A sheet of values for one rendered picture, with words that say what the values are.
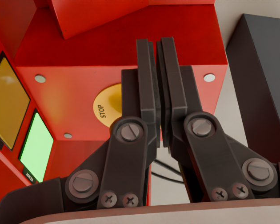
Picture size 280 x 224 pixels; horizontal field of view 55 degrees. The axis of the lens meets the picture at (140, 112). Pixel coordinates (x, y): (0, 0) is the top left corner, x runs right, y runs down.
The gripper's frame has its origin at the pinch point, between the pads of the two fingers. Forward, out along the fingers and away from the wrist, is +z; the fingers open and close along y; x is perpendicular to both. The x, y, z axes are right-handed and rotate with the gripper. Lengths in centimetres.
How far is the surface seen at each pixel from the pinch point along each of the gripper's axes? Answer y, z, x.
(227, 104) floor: 46, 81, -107
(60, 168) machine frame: -16.4, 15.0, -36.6
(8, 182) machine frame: -17.7, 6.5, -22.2
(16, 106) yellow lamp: -9.7, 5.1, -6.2
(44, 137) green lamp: -9.7, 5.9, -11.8
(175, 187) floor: 25, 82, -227
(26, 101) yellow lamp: -9.6, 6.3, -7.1
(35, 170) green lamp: -9.9, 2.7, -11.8
